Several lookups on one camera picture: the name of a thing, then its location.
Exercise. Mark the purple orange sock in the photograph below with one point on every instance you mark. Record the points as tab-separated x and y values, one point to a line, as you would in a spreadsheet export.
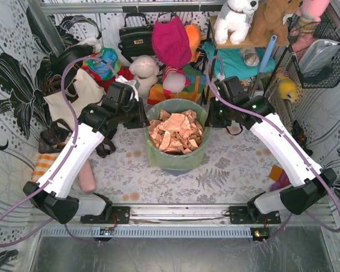
280	178

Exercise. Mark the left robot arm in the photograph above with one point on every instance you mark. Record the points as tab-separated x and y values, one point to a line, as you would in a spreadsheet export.
121	105

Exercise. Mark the orange plush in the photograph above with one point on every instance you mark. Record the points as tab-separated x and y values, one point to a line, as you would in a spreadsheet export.
194	36

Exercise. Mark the wooden shelf rack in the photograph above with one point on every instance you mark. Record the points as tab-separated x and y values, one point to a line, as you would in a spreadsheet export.
245	44

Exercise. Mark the magenta hanging cloth bag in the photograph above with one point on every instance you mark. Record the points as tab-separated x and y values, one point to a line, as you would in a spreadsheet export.
170	43

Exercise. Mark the yellow duck plush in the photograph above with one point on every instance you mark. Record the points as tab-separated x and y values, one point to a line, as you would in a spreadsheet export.
286	86

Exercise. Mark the red cloth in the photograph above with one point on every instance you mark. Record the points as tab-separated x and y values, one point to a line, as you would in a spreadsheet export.
124	71

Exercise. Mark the teal cloth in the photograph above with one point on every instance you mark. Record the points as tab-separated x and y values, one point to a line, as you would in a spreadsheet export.
234	64

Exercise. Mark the cream canvas tote bag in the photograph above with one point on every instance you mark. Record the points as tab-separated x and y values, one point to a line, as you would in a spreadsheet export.
82	91

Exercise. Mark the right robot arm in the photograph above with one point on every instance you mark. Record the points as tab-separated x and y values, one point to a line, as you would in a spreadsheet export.
308	181

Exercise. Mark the silver pouch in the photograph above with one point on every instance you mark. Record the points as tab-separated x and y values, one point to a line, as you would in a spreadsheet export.
318	55

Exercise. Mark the pink plush doll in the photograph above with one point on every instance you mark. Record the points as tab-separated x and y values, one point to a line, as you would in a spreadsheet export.
310	13

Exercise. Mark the blue trash bin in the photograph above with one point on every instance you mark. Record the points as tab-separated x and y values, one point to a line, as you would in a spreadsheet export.
176	172

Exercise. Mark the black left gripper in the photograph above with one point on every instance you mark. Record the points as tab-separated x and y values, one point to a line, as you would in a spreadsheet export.
140	117

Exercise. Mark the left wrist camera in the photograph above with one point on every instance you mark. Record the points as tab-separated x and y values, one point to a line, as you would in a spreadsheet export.
132	83

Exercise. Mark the white fluffy plush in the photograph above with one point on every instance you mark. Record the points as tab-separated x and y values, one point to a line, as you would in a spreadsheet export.
145	71

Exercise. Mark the brown teddy bear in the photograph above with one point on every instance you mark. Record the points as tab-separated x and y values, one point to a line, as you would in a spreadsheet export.
271	16

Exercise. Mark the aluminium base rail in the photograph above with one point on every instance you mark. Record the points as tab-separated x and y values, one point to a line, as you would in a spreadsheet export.
156	220

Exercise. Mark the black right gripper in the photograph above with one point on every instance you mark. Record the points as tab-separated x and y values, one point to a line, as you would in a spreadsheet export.
212	115

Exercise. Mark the black wire basket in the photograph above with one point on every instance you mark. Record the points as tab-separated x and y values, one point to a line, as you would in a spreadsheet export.
300	40

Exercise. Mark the green trash bag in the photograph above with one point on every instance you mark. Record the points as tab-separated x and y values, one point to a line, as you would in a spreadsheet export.
176	162

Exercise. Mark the pink foam roll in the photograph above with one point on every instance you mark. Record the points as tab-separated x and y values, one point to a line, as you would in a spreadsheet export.
86	178

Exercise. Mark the rainbow striped bag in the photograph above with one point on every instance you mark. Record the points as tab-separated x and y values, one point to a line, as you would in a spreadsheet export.
192	92

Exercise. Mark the orange white striped cloth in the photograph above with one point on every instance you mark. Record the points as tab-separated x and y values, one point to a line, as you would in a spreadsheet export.
43	163

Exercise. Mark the white round plush pink hands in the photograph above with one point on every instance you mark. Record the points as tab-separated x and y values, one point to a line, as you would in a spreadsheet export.
174	80

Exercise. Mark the white grey dog plush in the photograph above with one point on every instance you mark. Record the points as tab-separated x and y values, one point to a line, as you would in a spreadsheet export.
234	20

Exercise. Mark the black handbag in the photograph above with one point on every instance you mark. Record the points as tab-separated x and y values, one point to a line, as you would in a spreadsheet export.
136	41

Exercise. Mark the brown patterned bag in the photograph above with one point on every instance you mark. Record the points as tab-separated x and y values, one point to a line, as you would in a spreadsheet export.
53	140

